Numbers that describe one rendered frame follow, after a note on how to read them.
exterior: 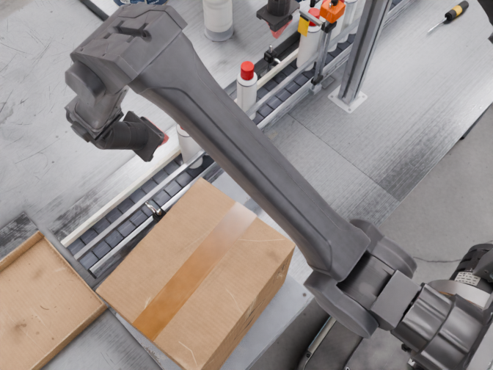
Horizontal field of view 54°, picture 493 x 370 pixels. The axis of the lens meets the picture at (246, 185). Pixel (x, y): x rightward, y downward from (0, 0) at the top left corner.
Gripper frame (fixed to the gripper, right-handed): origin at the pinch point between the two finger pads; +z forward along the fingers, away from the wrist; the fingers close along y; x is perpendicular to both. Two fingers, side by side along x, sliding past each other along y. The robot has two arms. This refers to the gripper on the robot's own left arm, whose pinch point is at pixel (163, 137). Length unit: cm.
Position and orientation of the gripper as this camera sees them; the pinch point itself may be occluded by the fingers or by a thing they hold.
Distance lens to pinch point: 110.4
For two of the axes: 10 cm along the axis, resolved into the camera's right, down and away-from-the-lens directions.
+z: 4.3, -0.6, 9.0
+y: -7.3, -6.2, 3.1
